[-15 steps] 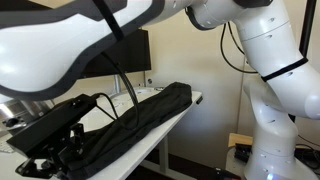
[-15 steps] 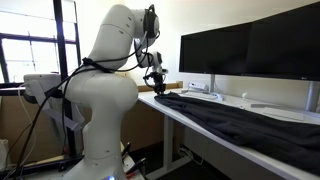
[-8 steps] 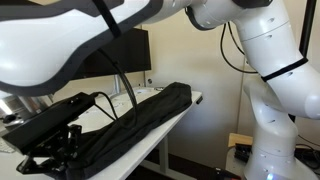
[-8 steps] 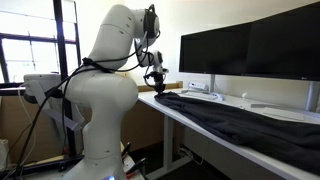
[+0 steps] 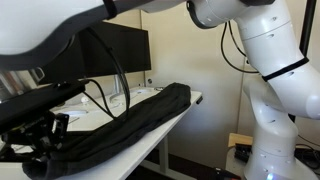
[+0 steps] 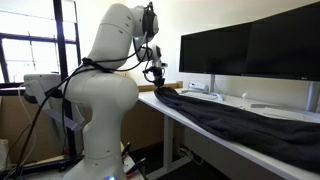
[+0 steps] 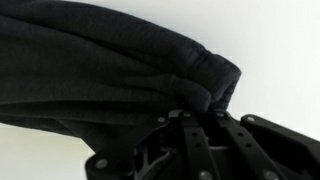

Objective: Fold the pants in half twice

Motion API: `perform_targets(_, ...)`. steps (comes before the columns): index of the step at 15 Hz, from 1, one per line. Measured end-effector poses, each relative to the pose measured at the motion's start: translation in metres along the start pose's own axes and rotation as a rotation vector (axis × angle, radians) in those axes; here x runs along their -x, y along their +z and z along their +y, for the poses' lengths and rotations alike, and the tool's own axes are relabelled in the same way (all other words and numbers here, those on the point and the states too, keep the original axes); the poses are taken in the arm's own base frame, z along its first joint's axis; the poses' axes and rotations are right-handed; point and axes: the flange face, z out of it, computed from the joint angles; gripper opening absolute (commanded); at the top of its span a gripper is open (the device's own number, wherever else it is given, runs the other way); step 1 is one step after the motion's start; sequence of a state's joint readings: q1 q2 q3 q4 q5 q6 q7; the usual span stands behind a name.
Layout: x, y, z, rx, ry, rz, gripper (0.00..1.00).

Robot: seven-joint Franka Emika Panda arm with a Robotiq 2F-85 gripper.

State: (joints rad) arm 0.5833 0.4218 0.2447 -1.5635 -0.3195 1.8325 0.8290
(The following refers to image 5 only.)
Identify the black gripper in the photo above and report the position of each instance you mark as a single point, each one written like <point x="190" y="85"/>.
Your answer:
<point x="30" y="133"/>

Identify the dark grey pants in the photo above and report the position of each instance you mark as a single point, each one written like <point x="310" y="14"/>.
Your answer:
<point x="150" y="106"/>

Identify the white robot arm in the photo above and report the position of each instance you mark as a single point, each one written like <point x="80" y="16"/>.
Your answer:
<point x="276" y="50"/>

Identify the silver curved monitor stand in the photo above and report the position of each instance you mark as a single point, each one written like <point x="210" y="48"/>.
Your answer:
<point x="118" y="85"/>
<point x="75" y="113"/>

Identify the small white figurine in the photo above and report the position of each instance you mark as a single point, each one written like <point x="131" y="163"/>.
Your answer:
<point x="85" y="100"/>

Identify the white desk leg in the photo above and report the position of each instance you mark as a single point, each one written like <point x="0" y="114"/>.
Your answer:
<point x="163" y="153"/>

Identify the smaller black monitor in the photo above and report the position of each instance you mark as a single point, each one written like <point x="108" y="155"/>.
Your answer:
<point x="126" y="50"/>

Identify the black desk control panel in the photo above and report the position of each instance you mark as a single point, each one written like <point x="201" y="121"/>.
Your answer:
<point x="199" y="100"/>

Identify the black red floor device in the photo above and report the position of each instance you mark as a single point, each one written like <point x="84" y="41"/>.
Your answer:
<point x="226" y="174"/>

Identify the tan cardboard box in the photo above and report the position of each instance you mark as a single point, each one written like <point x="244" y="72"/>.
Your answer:
<point x="238" y="138"/>

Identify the black vertical pole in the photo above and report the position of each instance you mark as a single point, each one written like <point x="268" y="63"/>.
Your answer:
<point x="307" y="26"/>

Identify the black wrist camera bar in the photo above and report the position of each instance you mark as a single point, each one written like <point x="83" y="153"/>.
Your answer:
<point x="33" y="100"/>

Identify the small round wall knob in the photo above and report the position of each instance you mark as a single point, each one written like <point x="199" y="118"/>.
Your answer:
<point x="150" y="81"/>

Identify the grey robot pedestal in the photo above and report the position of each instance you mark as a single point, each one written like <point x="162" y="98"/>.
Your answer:
<point x="233" y="163"/>

